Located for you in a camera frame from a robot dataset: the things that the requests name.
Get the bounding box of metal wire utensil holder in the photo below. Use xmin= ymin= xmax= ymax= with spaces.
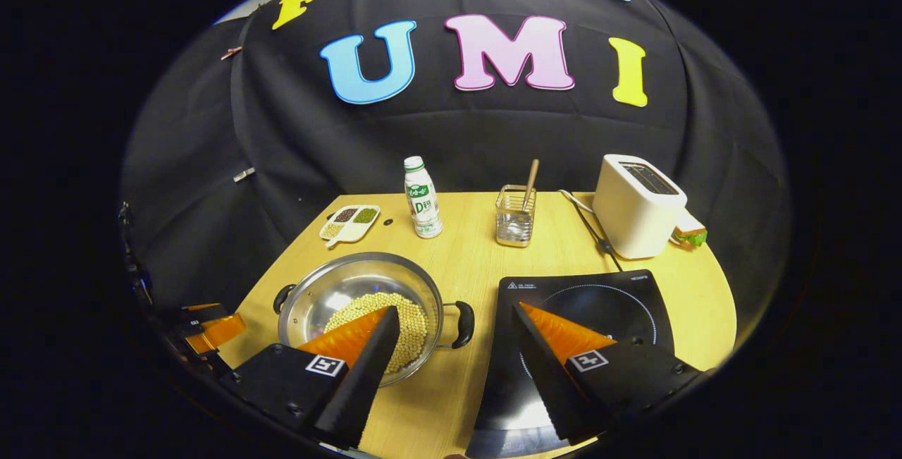
xmin=495 ymin=185 xmax=538 ymax=248

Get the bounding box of white toaster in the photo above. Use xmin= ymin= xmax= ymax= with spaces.
xmin=592 ymin=154 xmax=688 ymax=260

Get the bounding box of white divided bean dish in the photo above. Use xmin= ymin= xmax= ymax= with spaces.
xmin=319 ymin=204 xmax=381 ymax=248

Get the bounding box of black toaster cable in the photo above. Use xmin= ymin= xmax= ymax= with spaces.
xmin=559 ymin=190 xmax=624 ymax=273

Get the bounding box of pile of soybeans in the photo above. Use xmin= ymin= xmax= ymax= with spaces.
xmin=323 ymin=292 xmax=429 ymax=375

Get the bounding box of wooden stick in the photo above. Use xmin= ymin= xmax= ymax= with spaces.
xmin=522 ymin=159 xmax=540 ymax=212

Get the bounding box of black induction cooktop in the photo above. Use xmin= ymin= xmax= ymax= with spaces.
xmin=465 ymin=269 xmax=676 ymax=458

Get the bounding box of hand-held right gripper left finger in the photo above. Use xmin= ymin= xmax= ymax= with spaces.
xmin=222 ymin=305 xmax=401 ymax=450

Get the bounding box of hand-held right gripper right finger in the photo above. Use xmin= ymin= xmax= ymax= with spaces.
xmin=512 ymin=302 xmax=712 ymax=446

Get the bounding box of white milk drink bottle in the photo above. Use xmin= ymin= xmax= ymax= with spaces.
xmin=403 ymin=156 xmax=444 ymax=239

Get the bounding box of lettuce sandwich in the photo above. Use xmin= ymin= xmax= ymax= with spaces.
xmin=669 ymin=209 xmax=709 ymax=248

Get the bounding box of stainless steel pot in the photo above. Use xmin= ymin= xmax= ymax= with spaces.
xmin=273 ymin=252 xmax=476 ymax=388

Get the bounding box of black backdrop cloth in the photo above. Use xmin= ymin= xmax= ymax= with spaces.
xmin=120 ymin=0 xmax=793 ymax=347

